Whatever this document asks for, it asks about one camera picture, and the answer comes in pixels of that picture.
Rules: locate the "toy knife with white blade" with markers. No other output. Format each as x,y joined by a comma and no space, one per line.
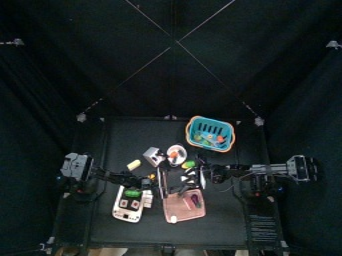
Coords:
164,181

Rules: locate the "yellow-green toy fruit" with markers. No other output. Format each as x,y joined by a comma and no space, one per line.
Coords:
189,164

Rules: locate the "teal basket with orange rim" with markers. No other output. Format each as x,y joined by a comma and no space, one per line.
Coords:
200,127

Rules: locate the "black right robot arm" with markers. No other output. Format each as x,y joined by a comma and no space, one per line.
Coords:
285,169

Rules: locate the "green toy food piece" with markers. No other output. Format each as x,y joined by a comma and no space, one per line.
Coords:
199,137

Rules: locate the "grey toy cube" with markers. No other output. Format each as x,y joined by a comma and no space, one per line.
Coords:
154,156

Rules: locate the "orange toy food piece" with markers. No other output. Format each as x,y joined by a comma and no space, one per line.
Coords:
220,138

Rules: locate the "small white toy piece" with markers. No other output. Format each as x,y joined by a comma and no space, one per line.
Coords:
173,219

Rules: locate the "green toy vegetable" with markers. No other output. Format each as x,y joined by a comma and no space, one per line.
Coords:
133,192

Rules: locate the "silver frame corner bracket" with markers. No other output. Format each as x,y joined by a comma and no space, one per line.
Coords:
17,42
333,44
81,117
260,121

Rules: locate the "pink cutting board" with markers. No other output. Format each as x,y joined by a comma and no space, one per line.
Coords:
181,208

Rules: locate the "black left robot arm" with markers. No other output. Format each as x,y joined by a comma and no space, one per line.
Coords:
81,167

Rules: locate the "purple toy eggplant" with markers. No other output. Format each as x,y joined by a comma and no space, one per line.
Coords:
196,201

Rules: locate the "yellow toy block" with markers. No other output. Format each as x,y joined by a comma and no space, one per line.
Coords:
134,164

